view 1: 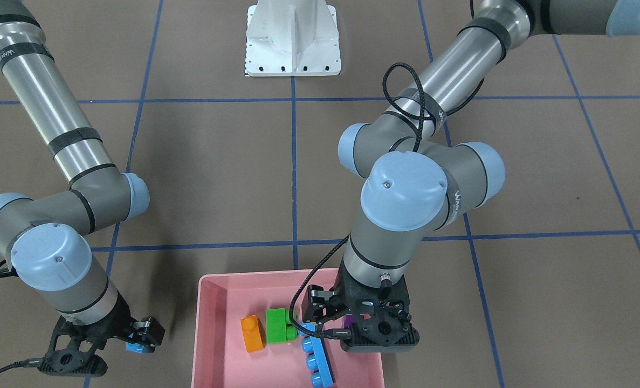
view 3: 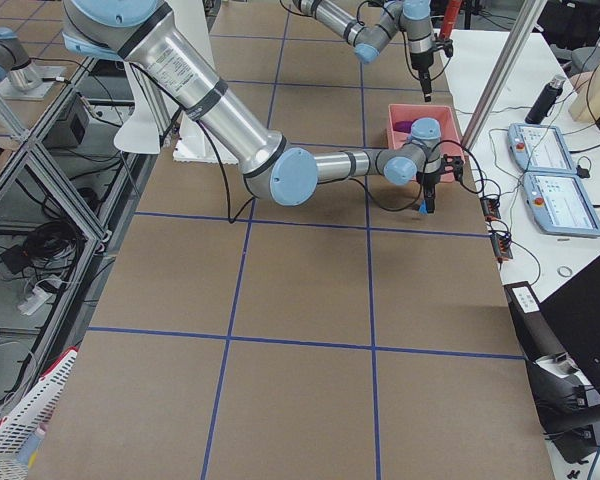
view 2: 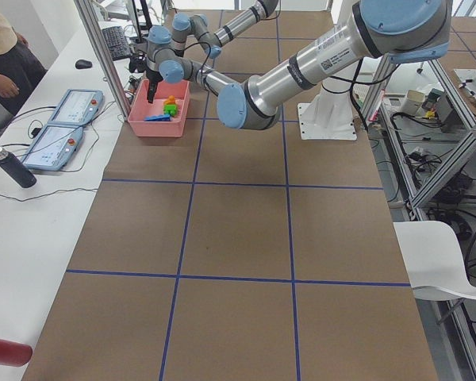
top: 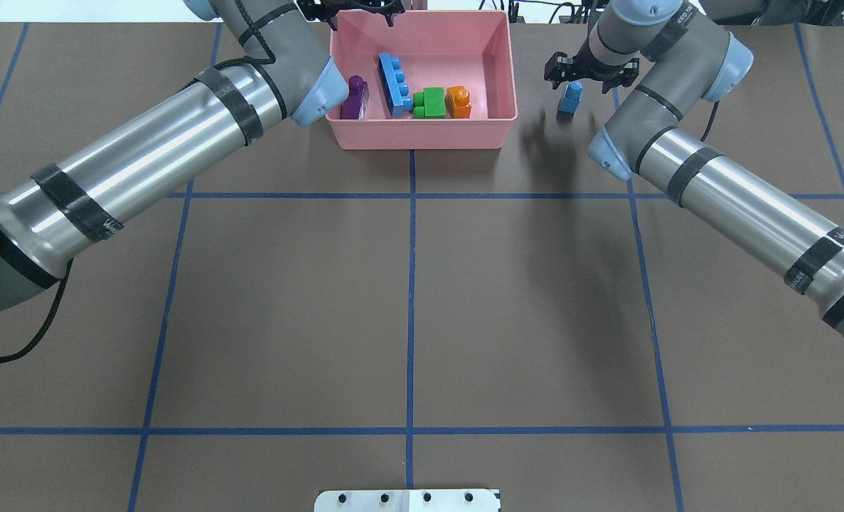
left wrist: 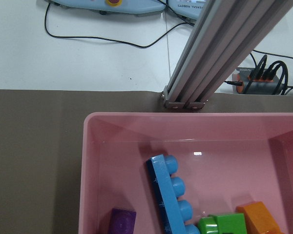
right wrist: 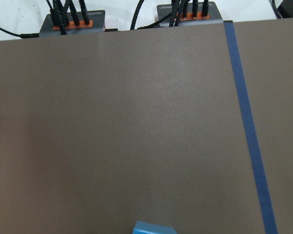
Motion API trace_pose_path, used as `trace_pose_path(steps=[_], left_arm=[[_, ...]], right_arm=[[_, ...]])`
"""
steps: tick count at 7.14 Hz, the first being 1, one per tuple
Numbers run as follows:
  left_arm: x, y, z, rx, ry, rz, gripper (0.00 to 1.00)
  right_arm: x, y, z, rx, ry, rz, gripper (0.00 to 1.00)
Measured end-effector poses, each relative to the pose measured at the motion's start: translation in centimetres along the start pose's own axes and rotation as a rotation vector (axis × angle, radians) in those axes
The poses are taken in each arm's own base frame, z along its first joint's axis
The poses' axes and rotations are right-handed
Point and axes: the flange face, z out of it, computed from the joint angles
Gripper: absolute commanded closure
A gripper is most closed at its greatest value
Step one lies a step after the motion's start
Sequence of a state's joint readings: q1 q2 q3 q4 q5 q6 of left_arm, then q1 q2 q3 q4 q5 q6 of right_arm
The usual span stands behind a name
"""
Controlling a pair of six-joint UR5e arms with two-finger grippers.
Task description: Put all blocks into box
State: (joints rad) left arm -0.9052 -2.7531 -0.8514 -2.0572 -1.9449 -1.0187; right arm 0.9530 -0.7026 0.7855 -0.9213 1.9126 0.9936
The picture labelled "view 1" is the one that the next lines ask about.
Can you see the green block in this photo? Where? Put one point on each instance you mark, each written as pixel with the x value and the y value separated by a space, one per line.
pixel 279 328

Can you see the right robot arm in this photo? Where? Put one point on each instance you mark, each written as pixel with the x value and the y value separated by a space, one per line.
pixel 43 241

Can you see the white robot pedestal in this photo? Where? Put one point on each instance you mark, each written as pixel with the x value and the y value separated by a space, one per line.
pixel 292 39

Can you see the purple block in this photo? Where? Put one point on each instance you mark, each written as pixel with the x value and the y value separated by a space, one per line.
pixel 348 320

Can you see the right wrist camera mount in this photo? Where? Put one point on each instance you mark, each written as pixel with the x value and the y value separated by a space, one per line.
pixel 72 348

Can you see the long blue block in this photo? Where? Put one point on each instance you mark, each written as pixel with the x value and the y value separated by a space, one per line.
pixel 317 361

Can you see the small blue block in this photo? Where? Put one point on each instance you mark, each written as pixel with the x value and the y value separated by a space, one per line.
pixel 140 347

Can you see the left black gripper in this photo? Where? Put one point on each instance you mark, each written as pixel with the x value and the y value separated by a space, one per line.
pixel 318 307

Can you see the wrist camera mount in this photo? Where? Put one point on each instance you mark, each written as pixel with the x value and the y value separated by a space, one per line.
pixel 385 337
pixel 72 348

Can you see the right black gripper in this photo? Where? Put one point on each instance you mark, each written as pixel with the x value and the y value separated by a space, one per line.
pixel 114 325

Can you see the orange block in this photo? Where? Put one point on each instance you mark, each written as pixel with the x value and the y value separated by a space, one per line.
pixel 252 333

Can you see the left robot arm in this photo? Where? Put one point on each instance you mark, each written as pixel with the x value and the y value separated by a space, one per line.
pixel 413 186

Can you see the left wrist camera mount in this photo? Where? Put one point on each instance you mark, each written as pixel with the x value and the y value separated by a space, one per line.
pixel 385 337

